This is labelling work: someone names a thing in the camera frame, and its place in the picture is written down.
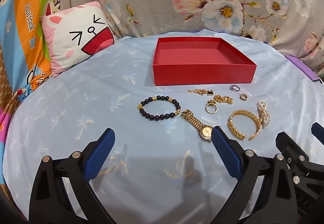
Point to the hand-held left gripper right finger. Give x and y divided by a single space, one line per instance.
225 150

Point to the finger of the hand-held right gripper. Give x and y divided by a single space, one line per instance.
318 130
288 144

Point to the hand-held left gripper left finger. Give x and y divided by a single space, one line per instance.
100 153

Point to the gold wristwatch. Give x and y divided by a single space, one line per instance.
206 132

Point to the pearl bow brooch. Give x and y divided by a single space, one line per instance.
263 112

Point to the red cardboard box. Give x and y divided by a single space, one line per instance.
202 74

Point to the gold hoop earring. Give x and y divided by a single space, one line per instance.
243 98

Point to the purple flat pad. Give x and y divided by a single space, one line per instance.
303 67

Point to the light blue palm-print sheet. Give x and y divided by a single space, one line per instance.
101 87

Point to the cat face pillow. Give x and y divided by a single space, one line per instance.
68 44

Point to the colourful cartoon blanket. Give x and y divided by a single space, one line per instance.
22 24

